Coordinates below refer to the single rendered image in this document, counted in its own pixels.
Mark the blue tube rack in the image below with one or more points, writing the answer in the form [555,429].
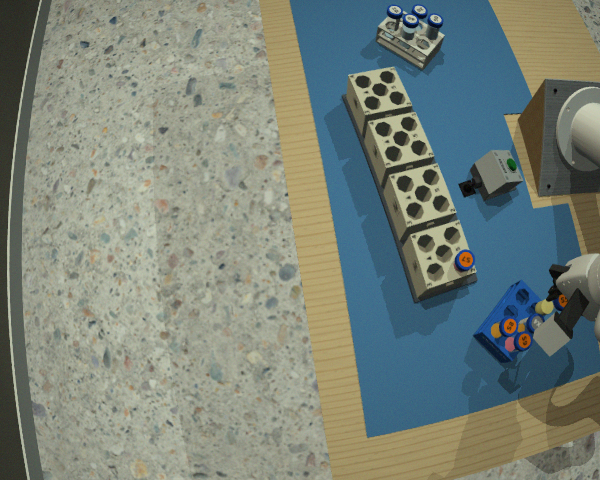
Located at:
[497,346]

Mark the small grey sloped desk with green button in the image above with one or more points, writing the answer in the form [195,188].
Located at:
[495,173]

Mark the beige tube rack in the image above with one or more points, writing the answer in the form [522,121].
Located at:
[429,52]

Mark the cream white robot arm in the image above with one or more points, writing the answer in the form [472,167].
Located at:
[578,139]

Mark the blue bench mat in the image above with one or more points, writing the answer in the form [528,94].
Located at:
[419,363]

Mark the sample tube with blue cap and orange dot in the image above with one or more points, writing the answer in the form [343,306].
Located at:
[464,260]

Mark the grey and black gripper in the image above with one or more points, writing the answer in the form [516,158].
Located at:
[571,277]

